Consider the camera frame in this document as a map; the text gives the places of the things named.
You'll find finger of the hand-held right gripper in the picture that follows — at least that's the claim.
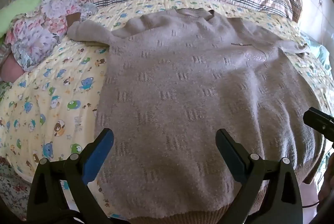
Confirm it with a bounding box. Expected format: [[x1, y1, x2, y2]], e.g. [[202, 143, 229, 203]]
[[303, 107, 334, 143]]

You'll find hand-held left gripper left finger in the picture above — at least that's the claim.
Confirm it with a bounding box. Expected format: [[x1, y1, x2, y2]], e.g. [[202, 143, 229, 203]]
[[26, 128, 114, 224]]

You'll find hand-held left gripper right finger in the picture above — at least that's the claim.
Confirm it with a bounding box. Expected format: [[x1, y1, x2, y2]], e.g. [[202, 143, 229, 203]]
[[215, 128, 304, 224]]

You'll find grey knitted sweater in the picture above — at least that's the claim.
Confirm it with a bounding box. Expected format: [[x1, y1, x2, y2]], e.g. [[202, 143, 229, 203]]
[[66, 8, 325, 224]]

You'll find teal cloth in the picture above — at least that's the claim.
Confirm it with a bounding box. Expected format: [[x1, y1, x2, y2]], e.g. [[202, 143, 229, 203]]
[[300, 31, 333, 76]]

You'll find yellow bear print blanket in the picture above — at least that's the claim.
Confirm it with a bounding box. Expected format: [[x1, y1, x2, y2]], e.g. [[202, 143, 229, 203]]
[[0, 0, 334, 216]]

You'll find small flower print sheet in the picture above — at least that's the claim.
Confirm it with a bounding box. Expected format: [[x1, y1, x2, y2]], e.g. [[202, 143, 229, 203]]
[[0, 156, 34, 222]]

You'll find pink cloth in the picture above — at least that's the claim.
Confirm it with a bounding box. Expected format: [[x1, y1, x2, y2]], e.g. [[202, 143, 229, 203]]
[[0, 54, 25, 83]]

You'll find floral patterned cloth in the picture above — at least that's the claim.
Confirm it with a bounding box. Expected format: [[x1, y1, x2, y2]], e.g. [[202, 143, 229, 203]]
[[5, 0, 98, 72]]

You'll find light green cloth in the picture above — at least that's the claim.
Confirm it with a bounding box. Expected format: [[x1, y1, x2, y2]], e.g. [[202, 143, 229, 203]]
[[0, 0, 69, 31]]

